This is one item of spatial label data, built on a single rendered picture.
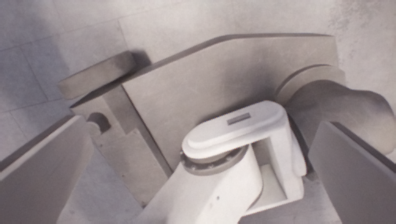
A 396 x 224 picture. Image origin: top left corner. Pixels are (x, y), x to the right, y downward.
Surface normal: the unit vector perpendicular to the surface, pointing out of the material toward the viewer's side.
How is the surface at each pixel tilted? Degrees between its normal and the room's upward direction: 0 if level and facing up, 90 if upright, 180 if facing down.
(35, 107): 0
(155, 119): 0
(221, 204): 54
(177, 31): 0
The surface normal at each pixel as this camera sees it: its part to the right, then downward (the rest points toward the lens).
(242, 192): 0.61, 0.09
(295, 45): 0.01, 0.42
